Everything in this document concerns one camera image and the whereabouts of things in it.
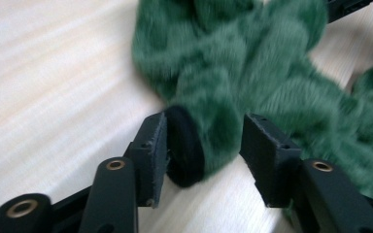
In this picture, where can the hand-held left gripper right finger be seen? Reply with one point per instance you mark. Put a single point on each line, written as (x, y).
(272, 161)

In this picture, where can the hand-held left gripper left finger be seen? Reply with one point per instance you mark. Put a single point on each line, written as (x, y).
(150, 161)

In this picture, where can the green fuzzy cloth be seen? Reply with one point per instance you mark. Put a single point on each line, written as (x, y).
(239, 64)

